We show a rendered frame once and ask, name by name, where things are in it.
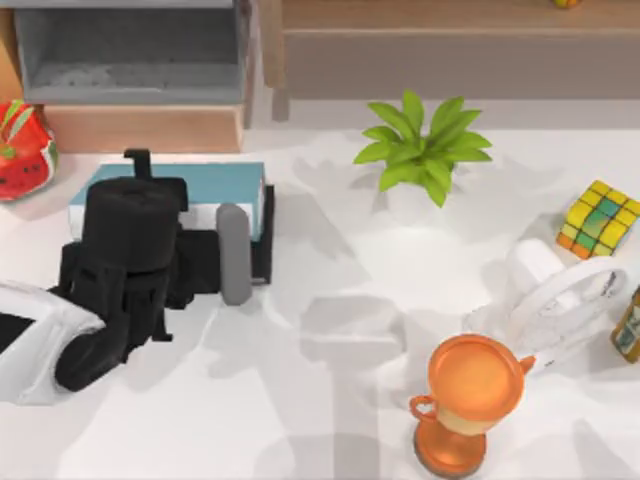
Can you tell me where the pale wooden drawer front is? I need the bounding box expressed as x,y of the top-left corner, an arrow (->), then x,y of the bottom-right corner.
43,102 -> 245,155

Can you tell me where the red watermelon print bag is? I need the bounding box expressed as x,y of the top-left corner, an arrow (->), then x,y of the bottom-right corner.
0,99 -> 59,202

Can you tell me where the wooden open shelf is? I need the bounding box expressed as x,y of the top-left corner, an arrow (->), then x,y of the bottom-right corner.
260,0 -> 640,122

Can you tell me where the yellow and green puzzle cube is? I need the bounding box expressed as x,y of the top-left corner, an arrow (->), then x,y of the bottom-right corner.
555,180 -> 640,259

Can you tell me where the light blue book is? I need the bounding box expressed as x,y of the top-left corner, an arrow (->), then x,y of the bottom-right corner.
68,161 -> 266,242

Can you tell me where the wooden cupboard side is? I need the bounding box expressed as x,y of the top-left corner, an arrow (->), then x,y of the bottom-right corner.
0,8 -> 25,102

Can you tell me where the brown bottle with label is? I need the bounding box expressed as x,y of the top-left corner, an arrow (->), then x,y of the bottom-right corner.
609,286 -> 640,365

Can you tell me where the orange trophy cup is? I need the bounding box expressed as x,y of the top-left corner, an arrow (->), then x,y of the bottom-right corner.
408,333 -> 538,476

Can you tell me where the green leafy plant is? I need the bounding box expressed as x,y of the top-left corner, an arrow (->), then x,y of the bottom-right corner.
352,89 -> 495,209

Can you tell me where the pale grey rounded box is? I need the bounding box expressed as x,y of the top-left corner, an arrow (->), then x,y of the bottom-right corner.
215,202 -> 252,307

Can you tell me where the white table fan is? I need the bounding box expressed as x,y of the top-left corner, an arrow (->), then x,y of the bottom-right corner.
463,238 -> 636,377

